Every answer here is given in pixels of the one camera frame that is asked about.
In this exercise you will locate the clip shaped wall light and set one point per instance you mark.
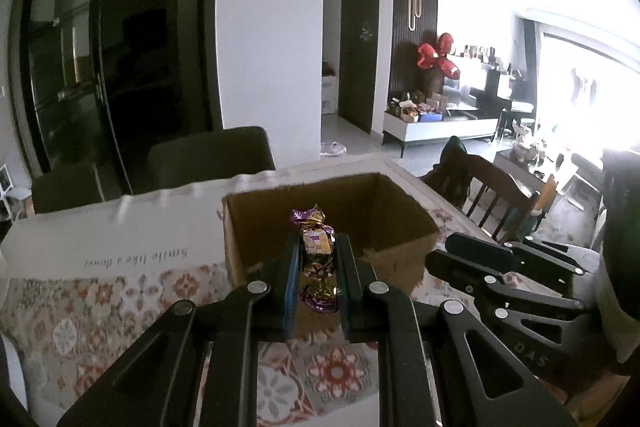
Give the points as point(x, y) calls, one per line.
point(415, 7)

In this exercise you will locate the sliding glass door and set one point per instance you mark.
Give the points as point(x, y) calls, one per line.
point(110, 57)

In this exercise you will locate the dark green cloth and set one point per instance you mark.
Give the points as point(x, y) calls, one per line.
point(450, 169)

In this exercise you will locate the dark green chair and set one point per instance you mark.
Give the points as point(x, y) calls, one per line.
point(210, 157)
point(75, 189)

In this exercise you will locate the dark hallway door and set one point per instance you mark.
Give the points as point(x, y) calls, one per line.
point(360, 52)

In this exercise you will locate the wooden spindle chair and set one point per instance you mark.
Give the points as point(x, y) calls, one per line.
point(505, 202)

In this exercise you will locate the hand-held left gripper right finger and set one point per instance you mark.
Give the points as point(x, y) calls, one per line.
point(350, 292)

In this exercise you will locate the person's right forearm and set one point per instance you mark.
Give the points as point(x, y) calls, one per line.
point(595, 394)

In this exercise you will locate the cardboard box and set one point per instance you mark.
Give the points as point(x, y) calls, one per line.
point(250, 237)

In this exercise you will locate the white box on floor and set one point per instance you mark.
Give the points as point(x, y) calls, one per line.
point(328, 94)

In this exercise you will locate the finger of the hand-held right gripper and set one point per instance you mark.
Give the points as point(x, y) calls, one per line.
point(475, 247)
point(450, 264)

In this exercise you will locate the white sideboard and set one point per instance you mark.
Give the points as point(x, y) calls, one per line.
point(440, 129)

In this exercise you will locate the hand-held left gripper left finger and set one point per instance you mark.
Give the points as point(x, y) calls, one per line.
point(294, 297)

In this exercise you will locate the pair of slippers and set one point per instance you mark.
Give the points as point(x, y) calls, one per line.
point(332, 149)

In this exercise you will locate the shelf of bottles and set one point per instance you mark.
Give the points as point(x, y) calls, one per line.
point(485, 57)

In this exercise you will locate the grey sofa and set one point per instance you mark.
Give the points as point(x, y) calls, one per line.
point(460, 94)

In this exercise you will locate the red foil balloons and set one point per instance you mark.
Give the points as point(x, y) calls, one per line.
point(437, 57)

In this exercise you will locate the purple gold candy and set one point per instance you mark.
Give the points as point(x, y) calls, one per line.
point(315, 244)

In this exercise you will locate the white photo frame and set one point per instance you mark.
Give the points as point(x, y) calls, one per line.
point(4, 178)

